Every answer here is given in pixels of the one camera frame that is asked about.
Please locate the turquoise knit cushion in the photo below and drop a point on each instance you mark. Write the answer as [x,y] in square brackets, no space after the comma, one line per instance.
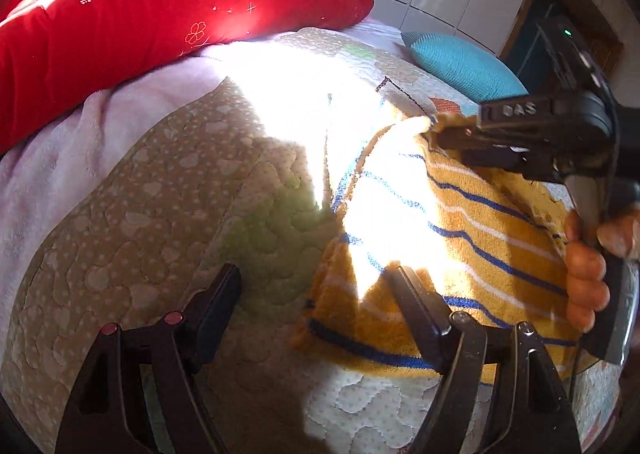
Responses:
[466,67]

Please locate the dark wooden door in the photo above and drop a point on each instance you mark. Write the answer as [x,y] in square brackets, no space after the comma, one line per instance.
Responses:
[555,40]

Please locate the yellow striped knit sweater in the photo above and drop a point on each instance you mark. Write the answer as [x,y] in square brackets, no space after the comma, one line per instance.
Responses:
[489,242]

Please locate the red embroidered pillow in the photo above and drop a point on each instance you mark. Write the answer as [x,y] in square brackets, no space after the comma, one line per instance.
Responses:
[55,53]

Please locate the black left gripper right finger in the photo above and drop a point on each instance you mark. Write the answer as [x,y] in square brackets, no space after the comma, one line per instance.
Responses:
[529,408]

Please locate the white patterned quilt bedspread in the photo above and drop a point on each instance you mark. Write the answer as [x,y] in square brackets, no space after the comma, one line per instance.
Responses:
[261,392]

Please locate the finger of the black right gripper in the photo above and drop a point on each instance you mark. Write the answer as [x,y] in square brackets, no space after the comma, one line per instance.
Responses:
[514,112]
[475,149]

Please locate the person's right hand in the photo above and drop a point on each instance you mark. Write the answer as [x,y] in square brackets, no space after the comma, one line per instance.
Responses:
[586,268]

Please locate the pink fleece blanket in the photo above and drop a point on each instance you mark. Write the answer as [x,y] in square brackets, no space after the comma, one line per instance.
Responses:
[170,135]

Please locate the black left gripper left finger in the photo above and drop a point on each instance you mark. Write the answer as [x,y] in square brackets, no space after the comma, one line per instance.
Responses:
[106,411]

